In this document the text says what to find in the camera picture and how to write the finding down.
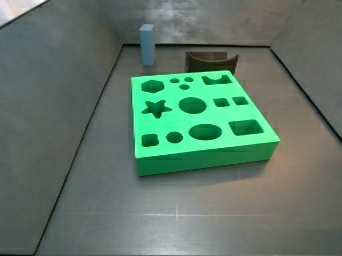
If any light blue rectangular block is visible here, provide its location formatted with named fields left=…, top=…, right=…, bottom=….
left=139, top=24, right=155, bottom=66

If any green shape sorter board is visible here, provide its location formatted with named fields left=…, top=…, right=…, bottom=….
left=131, top=71, right=280, bottom=176

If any dark brown arch block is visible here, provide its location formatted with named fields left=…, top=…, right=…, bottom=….
left=184, top=51, right=239, bottom=73

